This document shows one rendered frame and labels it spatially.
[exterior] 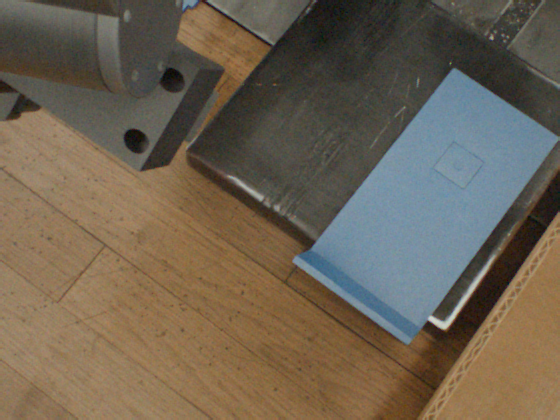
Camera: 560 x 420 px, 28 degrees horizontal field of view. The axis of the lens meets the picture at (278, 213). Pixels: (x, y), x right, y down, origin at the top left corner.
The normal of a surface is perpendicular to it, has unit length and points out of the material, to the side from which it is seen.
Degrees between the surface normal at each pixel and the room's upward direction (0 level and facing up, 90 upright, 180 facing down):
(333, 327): 0
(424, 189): 0
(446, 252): 0
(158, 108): 31
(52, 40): 61
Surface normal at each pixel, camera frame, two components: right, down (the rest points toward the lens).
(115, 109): -0.22, 0.11
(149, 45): 0.96, 0.21
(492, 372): 0.04, -0.35
